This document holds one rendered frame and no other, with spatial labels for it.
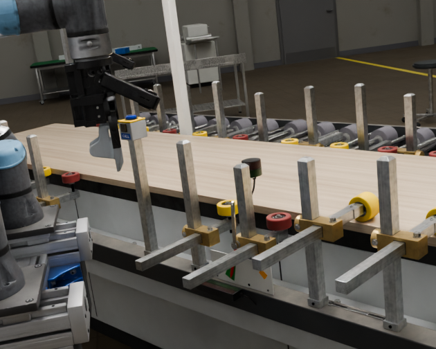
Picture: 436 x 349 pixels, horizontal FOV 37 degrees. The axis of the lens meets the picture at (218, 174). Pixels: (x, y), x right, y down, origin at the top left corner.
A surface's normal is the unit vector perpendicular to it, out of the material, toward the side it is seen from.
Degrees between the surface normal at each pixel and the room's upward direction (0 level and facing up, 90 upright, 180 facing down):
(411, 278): 90
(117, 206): 90
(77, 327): 90
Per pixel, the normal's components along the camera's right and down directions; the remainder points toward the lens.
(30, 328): 0.18, 0.24
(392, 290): -0.69, 0.27
